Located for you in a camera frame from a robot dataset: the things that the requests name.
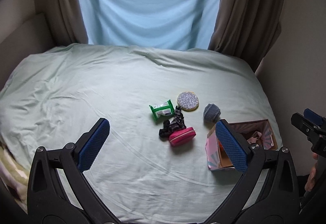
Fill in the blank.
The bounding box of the pink fabric shoe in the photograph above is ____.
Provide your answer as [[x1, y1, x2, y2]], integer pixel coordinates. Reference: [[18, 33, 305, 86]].
[[247, 131, 262, 145]]

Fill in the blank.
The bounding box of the black patterned scrunchie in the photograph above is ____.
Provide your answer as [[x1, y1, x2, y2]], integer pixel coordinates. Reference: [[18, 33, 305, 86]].
[[159, 106, 186, 140]]

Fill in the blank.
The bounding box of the grey rolled sock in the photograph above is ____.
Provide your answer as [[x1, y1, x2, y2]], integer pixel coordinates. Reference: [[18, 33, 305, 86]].
[[203, 104, 221, 123]]

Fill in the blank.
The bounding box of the striped blanket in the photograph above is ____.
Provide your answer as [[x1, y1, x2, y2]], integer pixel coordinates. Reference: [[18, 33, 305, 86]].
[[1, 146, 29, 204]]

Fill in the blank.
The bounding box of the green wipes packet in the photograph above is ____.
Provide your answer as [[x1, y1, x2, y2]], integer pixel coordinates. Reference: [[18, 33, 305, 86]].
[[149, 100, 175, 121]]

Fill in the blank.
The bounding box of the brown right curtain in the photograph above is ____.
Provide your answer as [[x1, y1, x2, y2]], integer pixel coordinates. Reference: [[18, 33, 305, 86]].
[[208, 0, 284, 71]]

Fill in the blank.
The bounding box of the light blue window cloth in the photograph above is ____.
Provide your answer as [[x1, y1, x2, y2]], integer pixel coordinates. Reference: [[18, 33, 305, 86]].
[[79, 0, 220, 51]]

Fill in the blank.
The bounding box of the person's right hand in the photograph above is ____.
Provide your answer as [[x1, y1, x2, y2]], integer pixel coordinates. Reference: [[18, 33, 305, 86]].
[[304, 152, 318, 192]]

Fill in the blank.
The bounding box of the pale green bed sheet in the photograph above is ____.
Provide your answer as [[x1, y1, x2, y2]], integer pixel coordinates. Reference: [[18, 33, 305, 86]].
[[1, 45, 282, 223]]

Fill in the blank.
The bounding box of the magenta zip pouch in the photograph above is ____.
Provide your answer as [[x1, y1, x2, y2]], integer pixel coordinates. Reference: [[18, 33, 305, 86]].
[[169, 127, 196, 147]]

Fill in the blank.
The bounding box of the pink cardboard box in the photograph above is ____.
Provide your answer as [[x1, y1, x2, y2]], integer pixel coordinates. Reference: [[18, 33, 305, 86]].
[[205, 119, 278, 171]]

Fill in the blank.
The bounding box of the brown left curtain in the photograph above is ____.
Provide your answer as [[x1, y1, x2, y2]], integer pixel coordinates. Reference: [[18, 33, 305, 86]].
[[34, 0, 88, 46]]

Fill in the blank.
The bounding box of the brown curtain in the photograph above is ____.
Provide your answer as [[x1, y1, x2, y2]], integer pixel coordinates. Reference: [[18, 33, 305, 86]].
[[208, 0, 284, 71], [34, 0, 88, 46]]

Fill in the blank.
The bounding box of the round silver yellow scrubber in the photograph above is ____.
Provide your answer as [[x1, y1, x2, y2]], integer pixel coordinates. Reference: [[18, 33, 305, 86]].
[[177, 92, 199, 111]]

